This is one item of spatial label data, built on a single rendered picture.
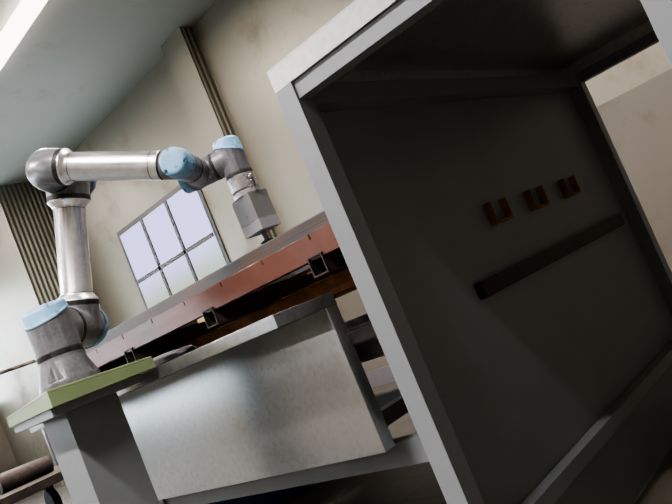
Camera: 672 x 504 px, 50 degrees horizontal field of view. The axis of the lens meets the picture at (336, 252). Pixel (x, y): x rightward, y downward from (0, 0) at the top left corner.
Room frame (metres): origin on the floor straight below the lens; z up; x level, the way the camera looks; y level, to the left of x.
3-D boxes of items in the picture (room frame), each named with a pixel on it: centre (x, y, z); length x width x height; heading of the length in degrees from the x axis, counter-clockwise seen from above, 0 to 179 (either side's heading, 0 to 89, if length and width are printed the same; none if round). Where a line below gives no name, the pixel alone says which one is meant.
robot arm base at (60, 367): (1.80, 0.75, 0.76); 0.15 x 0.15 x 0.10
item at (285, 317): (2.01, 0.60, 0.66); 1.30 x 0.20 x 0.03; 49
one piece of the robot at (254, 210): (1.88, 0.15, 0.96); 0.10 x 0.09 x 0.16; 133
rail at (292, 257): (1.97, 0.37, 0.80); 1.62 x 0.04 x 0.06; 49
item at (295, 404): (2.07, 0.55, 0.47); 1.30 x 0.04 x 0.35; 49
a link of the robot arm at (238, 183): (1.87, 0.16, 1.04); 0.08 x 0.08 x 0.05
